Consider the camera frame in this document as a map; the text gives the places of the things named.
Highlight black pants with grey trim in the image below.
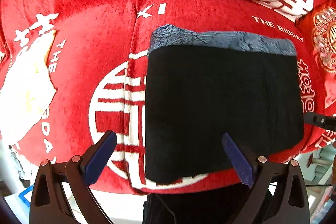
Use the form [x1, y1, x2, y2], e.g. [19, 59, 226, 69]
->
[145, 24, 303, 184]

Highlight blue plastic stool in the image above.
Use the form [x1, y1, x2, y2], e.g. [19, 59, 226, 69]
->
[18, 185, 34, 209]

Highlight person's dark trousers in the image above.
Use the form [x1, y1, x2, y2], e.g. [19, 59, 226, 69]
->
[142, 184, 250, 223]

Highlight red embroidered pillow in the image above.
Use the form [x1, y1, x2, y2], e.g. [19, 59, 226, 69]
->
[297, 0, 335, 109]

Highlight cream yellow cloth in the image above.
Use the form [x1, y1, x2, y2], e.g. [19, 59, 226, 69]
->
[1, 30, 56, 145]

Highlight red blanket with white characters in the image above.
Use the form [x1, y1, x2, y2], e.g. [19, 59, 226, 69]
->
[1, 0, 335, 194]

